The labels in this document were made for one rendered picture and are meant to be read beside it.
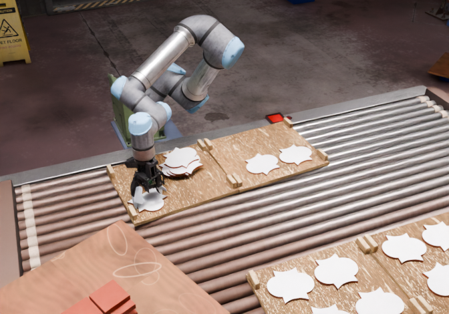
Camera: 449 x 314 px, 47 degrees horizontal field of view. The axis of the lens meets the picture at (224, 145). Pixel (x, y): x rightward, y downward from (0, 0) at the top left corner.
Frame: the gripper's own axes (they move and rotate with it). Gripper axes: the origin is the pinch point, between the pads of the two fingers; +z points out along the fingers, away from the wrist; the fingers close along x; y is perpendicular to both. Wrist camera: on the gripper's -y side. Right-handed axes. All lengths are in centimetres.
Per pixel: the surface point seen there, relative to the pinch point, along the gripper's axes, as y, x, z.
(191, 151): -7.5, 27.8, -3.9
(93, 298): 48, -47, -25
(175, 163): -6.0, 18.3, -3.8
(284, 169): 22, 51, 2
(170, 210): 9.7, 2.7, 1.1
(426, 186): 65, 84, 5
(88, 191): -21.8, -11.9, 1.8
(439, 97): 37, 147, 1
